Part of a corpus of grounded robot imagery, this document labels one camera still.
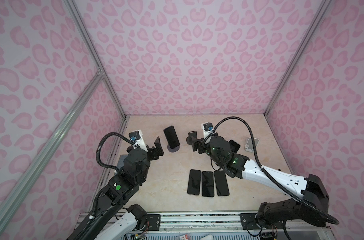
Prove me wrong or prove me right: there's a green phone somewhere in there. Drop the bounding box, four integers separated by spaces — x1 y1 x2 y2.
229 140 240 154
186 131 197 146

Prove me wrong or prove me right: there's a black phone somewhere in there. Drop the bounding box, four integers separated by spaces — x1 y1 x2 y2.
201 171 214 197

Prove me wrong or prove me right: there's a purple phone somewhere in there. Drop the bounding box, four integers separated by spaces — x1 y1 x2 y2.
187 170 201 196

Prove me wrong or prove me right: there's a white phone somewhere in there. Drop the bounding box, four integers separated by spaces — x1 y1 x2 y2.
214 171 230 197

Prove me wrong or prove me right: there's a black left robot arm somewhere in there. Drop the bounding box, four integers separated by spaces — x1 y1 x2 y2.
68 131 164 240

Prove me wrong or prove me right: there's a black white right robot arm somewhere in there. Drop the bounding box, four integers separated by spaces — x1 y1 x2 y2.
186 131 339 228

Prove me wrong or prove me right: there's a back left round stand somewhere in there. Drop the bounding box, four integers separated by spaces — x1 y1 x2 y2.
167 145 180 153

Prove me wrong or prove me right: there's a far right white stand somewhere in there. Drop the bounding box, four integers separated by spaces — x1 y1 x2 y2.
244 137 259 153

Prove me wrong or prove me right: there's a left diagonal aluminium beam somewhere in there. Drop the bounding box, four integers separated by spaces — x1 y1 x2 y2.
0 73 104 237

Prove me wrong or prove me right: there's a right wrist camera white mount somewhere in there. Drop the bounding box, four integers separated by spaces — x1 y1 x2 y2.
201 122 214 140

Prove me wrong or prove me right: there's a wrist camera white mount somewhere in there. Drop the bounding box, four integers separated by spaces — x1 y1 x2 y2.
129 130 148 153
201 122 214 140

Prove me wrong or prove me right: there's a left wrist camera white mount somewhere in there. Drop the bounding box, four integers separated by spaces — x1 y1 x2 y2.
129 130 148 153

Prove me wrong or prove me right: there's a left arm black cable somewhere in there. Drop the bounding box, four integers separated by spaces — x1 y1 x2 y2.
95 132 135 172

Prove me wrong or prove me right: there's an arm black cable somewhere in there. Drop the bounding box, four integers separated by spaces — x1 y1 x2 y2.
95 132 135 172
210 116 340 226

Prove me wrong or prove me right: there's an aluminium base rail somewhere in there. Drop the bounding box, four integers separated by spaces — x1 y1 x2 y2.
70 209 335 240

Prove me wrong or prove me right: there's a left corner aluminium post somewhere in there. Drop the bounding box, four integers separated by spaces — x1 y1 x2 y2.
63 0 127 120

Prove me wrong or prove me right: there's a corner aluminium post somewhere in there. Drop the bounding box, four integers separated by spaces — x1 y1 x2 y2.
63 0 127 120
264 0 334 118

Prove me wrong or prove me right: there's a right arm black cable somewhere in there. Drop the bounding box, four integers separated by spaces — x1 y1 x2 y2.
210 116 340 226

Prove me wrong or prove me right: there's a right corner aluminium post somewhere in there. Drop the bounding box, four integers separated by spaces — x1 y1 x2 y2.
264 0 334 118

